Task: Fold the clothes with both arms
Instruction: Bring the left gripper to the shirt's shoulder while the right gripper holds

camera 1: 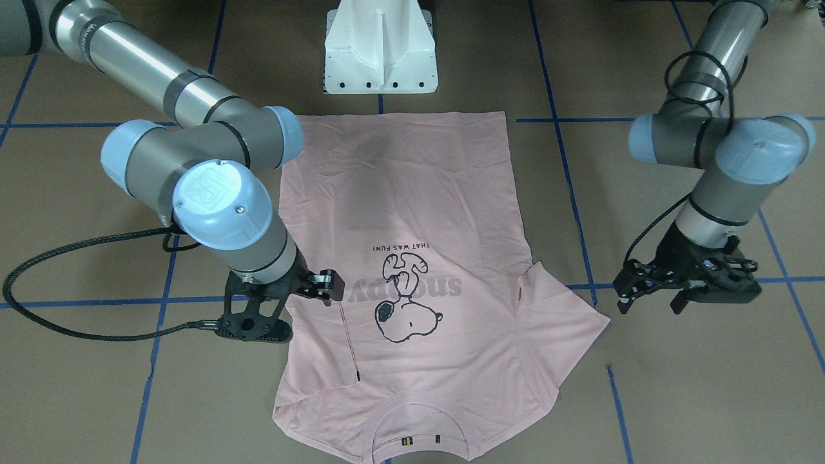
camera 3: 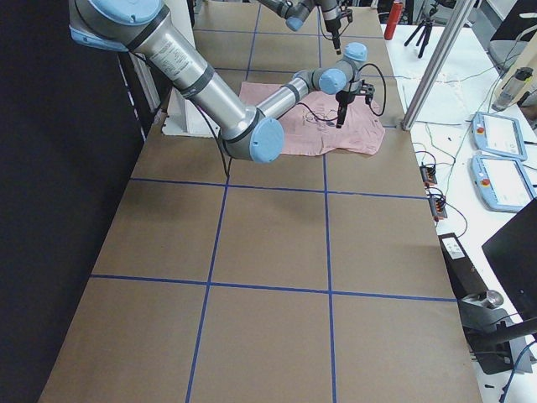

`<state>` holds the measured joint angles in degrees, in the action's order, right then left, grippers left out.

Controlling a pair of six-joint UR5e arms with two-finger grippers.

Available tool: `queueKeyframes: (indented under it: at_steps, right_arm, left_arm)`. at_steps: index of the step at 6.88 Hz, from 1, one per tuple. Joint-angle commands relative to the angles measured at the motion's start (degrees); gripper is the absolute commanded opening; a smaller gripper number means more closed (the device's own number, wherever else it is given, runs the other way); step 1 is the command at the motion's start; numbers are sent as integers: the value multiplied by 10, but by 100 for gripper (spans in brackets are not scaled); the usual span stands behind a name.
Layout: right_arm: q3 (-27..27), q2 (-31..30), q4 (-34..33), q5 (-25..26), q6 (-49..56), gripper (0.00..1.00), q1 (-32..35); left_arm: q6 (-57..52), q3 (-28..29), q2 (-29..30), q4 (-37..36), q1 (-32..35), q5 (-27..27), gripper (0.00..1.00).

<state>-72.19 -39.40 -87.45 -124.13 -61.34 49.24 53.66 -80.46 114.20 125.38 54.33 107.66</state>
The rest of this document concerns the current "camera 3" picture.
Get upper blue teach pendant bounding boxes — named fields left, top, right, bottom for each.
left=472, top=112, right=528, bottom=161

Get pink printed t-shirt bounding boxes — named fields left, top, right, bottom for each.
left=237, top=81, right=386, bottom=158

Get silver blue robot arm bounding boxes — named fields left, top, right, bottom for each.
left=259, top=0, right=342, bottom=55
left=69, top=0, right=373, bottom=164

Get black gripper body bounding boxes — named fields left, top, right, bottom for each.
left=336, top=82, right=357, bottom=109
left=325, top=18, right=341, bottom=42

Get orange circuit board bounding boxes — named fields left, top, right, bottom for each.
left=428, top=194, right=447, bottom=222
left=420, top=165, right=437, bottom=188

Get lower blue teach pendant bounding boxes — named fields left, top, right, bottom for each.
left=470, top=154, right=536, bottom=213

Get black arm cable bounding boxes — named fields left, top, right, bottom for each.
left=301, top=62, right=387, bottom=131

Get clear water bottle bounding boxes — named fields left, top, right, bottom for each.
left=492, top=66, right=534, bottom=112

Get black power adapter box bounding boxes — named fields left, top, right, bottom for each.
left=438, top=233, right=487, bottom=300

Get blue teach pendant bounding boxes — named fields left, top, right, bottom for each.
left=472, top=112, right=528, bottom=161
left=470, top=154, right=536, bottom=213

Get lower orange circuit board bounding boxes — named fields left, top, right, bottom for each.
left=428, top=194, right=447, bottom=222

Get upper orange circuit board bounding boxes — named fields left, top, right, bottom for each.
left=420, top=165, right=437, bottom=188

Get aluminium frame post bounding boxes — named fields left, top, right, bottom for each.
left=400, top=1, right=481, bottom=132

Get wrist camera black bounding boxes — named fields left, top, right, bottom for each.
left=357, top=81, right=375, bottom=106
left=339, top=5, right=353, bottom=24

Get black computer monitor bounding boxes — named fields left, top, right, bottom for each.
left=482, top=201, right=536, bottom=319

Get red cylindrical bottle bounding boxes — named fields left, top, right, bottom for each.
left=383, top=0, right=404, bottom=40

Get black camera tripod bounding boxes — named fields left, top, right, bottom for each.
left=404, top=6, right=437, bottom=59

